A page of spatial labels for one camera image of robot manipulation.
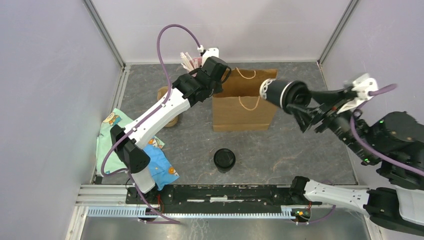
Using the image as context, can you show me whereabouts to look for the brown cardboard cup carriers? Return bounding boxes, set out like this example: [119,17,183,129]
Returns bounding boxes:
[156,86,180,128]

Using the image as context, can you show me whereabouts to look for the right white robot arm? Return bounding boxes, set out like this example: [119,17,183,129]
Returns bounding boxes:
[277,85,424,236]

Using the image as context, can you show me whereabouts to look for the blue patterned cloth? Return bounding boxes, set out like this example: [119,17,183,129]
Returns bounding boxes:
[143,136,180,191]

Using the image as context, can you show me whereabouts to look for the brown paper takeout bag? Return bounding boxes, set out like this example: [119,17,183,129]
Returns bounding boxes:
[212,67,278,132]

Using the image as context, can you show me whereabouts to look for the wooden stirrers in wrappers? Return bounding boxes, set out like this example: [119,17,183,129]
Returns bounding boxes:
[180,52,203,72]

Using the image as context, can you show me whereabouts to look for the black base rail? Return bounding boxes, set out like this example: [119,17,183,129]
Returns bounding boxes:
[144,184,321,214]

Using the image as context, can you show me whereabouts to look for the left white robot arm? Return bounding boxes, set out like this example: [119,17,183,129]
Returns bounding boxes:
[110,56,231,204]

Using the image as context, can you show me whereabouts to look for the black paper coffee cup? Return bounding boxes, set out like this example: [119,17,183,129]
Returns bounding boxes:
[259,78,294,110]

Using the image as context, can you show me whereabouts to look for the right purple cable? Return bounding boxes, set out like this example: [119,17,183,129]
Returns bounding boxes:
[296,83,424,226]

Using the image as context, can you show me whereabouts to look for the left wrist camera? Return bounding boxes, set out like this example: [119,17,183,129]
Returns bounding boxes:
[197,45,220,66]

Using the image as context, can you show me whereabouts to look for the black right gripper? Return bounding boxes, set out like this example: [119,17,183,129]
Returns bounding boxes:
[286,84,380,161]

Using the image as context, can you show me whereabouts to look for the green patterned cloth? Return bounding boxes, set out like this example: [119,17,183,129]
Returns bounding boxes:
[95,108,166,176]

